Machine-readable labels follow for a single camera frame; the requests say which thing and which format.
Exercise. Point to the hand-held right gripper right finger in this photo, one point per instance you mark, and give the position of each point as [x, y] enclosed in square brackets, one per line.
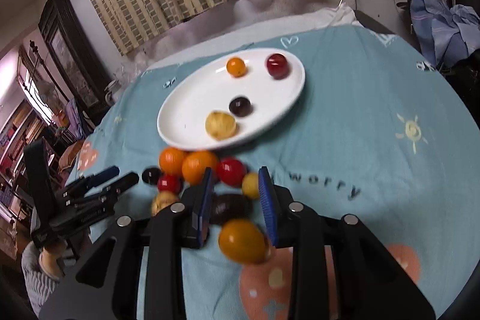
[268, 207]

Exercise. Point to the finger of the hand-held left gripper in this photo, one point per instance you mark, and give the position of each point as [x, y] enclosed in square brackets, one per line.
[120, 183]
[107, 173]

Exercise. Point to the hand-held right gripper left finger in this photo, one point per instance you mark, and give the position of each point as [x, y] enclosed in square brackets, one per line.
[205, 207]

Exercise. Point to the dark brown tomato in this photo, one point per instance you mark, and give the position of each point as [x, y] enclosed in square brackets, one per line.
[230, 208]

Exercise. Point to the small yellow cherry tomato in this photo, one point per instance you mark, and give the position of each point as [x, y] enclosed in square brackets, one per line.
[250, 185]

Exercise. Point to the small black round fruit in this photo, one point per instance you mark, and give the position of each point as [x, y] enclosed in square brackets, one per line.
[151, 176]

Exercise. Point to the large orange mandarin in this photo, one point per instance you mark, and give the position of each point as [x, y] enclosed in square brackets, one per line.
[198, 166]

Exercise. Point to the tan wrinkled round fruit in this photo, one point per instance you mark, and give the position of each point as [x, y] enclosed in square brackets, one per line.
[221, 125]
[164, 202]

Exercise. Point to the yellow-orange tomato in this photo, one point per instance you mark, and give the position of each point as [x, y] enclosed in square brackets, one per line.
[243, 241]

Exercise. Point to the small red cherry tomato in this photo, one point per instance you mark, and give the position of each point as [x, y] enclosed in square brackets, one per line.
[169, 184]

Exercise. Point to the white oval plate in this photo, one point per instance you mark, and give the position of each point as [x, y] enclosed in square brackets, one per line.
[195, 98]

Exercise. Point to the person's left forearm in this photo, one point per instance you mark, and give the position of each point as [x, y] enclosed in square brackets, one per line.
[33, 278]

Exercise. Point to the brown cushion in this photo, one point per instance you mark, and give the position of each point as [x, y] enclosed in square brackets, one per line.
[71, 155]

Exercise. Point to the cluttered bookshelf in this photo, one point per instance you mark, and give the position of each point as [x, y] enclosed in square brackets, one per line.
[15, 140]

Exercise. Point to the standing fan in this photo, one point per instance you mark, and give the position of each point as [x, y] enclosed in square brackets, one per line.
[44, 95]

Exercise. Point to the dark purple round fruit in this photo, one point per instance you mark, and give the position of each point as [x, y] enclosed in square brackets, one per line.
[240, 107]

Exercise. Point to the dark wooden cabinet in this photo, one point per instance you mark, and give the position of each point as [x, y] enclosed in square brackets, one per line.
[71, 54]

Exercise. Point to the small orange cherry tomato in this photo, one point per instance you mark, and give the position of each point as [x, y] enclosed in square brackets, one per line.
[236, 67]

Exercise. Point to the white fluffy blanket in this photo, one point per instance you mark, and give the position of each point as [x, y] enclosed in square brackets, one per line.
[262, 7]

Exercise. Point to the pile of blue clothes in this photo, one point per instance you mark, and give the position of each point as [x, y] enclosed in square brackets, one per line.
[438, 24]

